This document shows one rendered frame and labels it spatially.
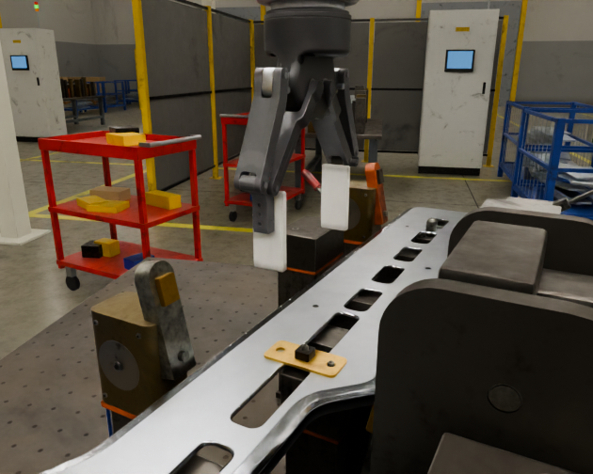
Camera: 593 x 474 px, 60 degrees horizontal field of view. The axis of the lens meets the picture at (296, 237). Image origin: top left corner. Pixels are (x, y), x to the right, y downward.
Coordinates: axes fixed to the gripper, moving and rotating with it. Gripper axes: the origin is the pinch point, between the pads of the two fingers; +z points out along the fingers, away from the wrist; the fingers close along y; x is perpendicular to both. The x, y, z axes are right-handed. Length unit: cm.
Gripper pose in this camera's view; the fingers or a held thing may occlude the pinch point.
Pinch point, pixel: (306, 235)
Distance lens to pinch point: 49.9
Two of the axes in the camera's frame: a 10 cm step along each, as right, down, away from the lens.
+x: 8.8, 1.5, -4.5
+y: -4.7, 2.7, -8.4
